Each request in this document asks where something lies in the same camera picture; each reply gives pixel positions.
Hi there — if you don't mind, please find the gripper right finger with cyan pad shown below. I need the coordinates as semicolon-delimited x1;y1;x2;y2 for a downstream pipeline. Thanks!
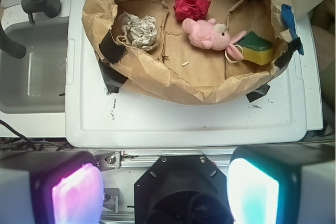
227;144;335;223

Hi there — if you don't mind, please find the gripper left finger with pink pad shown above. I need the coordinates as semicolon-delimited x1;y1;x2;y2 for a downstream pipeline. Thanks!
1;151;104;223

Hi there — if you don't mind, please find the green and yellow sponge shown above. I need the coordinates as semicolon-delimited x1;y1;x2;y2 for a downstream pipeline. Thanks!
237;31;275;66

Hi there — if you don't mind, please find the grey sink basin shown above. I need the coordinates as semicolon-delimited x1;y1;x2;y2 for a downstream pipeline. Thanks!
1;17;69;114

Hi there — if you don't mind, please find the white plastic bin lid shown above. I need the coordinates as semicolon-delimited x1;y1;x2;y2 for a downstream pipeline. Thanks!
65;0;307;148

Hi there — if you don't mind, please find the brown paper bag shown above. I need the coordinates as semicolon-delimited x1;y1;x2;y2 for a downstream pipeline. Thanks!
82;0;299;105

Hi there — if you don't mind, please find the blue tape strip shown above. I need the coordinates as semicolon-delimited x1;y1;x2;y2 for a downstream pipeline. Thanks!
281;4;304;56

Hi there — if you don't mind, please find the dark grey faucet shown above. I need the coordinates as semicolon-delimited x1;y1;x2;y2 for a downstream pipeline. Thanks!
1;0;61;59

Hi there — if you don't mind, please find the white crumpled paper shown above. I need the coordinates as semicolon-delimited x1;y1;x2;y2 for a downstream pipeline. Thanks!
116;12;158;52

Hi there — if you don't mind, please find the red crumpled paper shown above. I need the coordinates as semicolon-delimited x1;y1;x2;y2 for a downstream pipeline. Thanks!
173;0;211;21

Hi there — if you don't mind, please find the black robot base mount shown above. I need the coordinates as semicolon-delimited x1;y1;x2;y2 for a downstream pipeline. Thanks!
134;155;234;223

